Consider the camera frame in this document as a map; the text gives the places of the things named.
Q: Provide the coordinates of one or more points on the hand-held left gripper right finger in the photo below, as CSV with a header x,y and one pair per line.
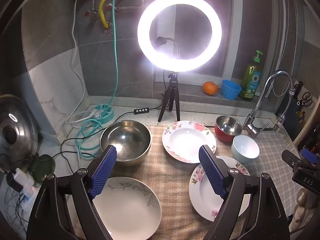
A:
x,y
212,172

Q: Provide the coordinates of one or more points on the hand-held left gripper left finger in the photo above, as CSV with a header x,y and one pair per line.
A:
x,y
103,172

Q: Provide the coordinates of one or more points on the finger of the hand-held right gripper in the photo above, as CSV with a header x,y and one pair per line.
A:
x,y
291,158
308,155

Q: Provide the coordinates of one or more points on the plate with small pink blossoms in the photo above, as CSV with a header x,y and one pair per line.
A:
x,y
200,195

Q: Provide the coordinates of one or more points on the red steel bowl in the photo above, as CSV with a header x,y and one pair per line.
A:
x,y
220,135

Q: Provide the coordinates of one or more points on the large steel bowl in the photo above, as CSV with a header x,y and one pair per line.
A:
x,y
127,140

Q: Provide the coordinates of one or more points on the light blue ceramic bowl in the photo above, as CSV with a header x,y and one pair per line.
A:
x,y
246,150

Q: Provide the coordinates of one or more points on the white plate with grey leaves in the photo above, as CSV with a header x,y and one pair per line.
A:
x,y
130,205

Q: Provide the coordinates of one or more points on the plate with large pink roses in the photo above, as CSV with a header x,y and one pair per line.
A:
x,y
185,140

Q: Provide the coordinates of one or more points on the person's right hand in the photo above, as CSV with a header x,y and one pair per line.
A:
x,y
301,210

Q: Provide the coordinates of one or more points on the checked cloth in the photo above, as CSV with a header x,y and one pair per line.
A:
x,y
175,180

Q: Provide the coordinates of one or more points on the black scissors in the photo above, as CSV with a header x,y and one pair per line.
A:
x,y
307,99

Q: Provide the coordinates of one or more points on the round teal power strip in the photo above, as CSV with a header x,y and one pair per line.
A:
x,y
106,115
115,55

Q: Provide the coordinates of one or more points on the green glass dish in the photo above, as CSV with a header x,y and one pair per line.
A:
x,y
43,167

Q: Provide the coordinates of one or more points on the chrome kitchen faucet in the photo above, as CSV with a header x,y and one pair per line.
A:
x,y
260,100

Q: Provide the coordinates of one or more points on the white charger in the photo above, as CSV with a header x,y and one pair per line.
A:
x,y
22,180

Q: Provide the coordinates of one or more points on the orange fruit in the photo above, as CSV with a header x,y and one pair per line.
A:
x,y
210,88

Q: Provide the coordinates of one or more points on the blue ribbed cup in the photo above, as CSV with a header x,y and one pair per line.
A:
x,y
231,90

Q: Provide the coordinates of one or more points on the black mini tripod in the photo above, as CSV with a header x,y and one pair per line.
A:
x,y
171,95

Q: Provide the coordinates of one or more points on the green dish soap bottle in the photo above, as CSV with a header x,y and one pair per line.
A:
x,y
251,80

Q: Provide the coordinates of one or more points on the steel pot lid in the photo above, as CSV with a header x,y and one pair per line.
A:
x,y
17,130

